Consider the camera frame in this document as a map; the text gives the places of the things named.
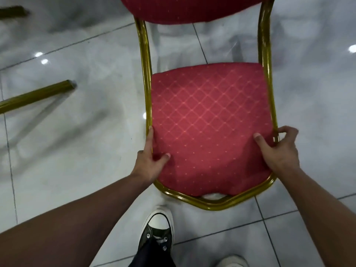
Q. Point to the red chair gold frame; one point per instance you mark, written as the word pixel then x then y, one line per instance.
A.
pixel 208 113
pixel 33 95

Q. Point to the person's left forearm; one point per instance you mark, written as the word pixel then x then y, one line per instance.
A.
pixel 69 228

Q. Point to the person's right forearm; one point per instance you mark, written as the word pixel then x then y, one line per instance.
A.
pixel 319 214

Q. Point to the black white canvas sneaker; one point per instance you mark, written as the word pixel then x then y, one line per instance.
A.
pixel 232 261
pixel 158 225

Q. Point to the person's right hand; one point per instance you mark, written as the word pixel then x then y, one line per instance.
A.
pixel 283 155

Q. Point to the person's left hand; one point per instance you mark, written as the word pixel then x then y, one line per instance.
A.
pixel 147 166

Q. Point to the black trousers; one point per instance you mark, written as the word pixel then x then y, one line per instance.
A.
pixel 151 255

